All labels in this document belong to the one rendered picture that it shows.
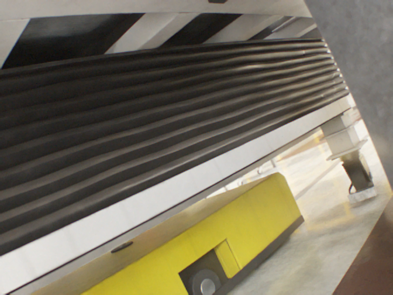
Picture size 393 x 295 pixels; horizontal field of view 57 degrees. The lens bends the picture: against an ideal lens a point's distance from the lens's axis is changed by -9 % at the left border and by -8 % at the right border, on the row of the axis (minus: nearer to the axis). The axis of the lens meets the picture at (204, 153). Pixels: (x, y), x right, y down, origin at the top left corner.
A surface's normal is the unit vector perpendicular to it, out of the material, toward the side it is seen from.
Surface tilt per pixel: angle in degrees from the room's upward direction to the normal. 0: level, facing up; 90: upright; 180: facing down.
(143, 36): 90
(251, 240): 90
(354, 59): 90
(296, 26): 90
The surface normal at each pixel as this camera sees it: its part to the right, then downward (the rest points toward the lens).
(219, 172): 0.67, -0.33
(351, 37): -0.72, 0.33
